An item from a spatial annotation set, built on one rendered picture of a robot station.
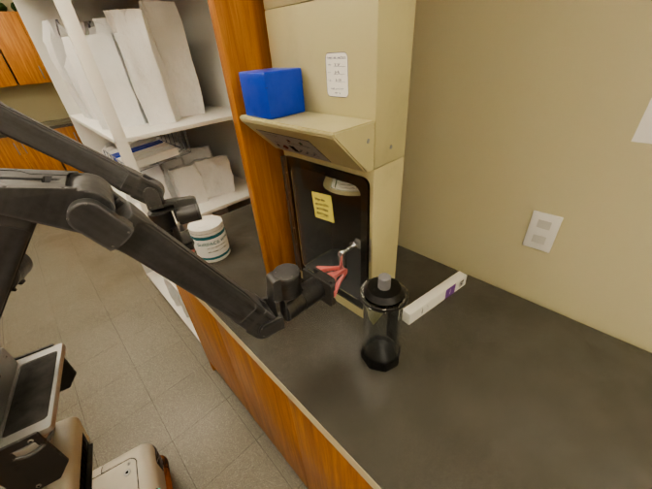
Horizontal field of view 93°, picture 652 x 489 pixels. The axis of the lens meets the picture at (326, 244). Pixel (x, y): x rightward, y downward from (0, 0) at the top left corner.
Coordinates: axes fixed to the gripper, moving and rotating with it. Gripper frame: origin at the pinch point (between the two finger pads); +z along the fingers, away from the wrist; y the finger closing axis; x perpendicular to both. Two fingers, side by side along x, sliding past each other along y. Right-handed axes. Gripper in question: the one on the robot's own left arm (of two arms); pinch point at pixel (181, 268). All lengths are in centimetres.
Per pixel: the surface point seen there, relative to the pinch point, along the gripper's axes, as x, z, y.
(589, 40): -68, -51, 76
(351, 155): -46, -36, 26
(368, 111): -44, -42, 33
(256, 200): -9.0, -16.1, 24.3
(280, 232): -9.0, -1.9, 30.7
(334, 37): -36, -55, 33
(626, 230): -88, -12, 76
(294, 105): -26, -43, 29
